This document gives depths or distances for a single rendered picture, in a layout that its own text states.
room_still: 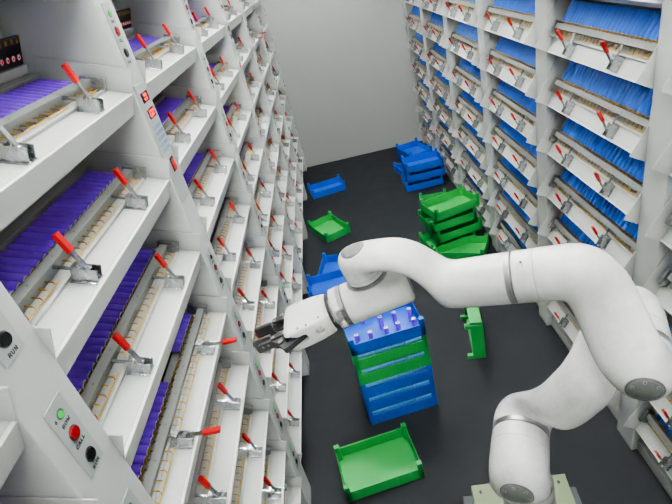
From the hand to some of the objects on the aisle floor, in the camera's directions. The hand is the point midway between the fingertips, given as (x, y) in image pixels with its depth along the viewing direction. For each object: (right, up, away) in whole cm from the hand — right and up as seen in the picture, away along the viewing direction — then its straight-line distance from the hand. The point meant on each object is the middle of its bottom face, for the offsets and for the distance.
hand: (265, 337), depth 100 cm
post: (-1, -113, +26) cm, 116 cm away
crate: (+42, -47, +117) cm, 133 cm away
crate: (+81, -24, +139) cm, 163 cm away
